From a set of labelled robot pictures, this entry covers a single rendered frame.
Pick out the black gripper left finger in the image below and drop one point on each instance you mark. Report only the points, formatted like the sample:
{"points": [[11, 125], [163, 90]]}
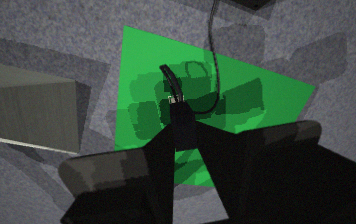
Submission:
{"points": [[150, 166]]}

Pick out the green circuit board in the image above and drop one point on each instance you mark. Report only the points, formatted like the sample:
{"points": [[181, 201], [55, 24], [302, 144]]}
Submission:
{"points": [[250, 97]]}

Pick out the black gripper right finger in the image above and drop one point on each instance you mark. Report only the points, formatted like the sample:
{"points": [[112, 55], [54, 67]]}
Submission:
{"points": [[229, 157]]}

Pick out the black cable with connector plug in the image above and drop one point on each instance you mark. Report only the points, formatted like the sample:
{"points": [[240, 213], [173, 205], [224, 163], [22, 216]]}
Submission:
{"points": [[181, 115]]}

